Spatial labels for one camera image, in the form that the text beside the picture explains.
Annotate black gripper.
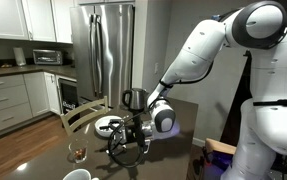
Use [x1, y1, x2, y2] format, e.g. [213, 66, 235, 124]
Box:
[100, 118, 152, 156]

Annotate red orange food pieces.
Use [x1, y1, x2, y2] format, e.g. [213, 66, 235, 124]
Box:
[73, 149, 87, 162]

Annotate white ceramic bowl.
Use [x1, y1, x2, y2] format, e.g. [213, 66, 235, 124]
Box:
[94, 115, 124, 138]

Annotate pale wooden chair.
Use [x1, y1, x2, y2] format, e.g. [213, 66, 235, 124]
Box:
[60, 95, 110, 137]

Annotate stainless steel electric kettle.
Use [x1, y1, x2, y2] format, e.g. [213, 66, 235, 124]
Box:
[121, 87, 149, 112]

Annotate white ceramic mug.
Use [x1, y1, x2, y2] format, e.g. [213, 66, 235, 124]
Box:
[62, 168, 101, 180]

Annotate stainless steel refrigerator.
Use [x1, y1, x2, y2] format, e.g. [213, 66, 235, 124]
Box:
[70, 3, 136, 108]

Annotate silver toaster oven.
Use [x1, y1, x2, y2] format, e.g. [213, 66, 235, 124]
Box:
[32, 49, 64, 66]

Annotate wooden board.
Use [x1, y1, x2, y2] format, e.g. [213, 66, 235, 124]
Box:
[204, 137, 238, 156]

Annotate dark kitchen countertop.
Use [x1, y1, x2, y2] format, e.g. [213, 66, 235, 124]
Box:
[0, 64, 78, 80]

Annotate white lower kitchen cabinets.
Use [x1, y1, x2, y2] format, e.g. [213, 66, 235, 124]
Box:
[0, 71, 62, 138]

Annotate white kitchen cabinets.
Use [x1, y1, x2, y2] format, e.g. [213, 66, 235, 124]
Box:
[0, 71, 62, 138]
[0, 0, 136, 44]

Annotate white upper kitchen cabinets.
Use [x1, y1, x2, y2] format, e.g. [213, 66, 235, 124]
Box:
[0, 0, 136, 44]

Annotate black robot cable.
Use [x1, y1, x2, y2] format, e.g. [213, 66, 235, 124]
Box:
[107, 61, 287, 169]

